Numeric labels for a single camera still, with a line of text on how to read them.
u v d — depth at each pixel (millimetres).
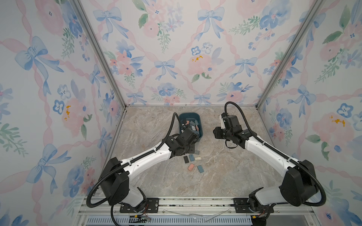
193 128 1034
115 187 407
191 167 873
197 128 1028
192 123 1067
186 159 901
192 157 912
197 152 934
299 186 419
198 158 903
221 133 744
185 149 619
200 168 878
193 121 1088
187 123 1071
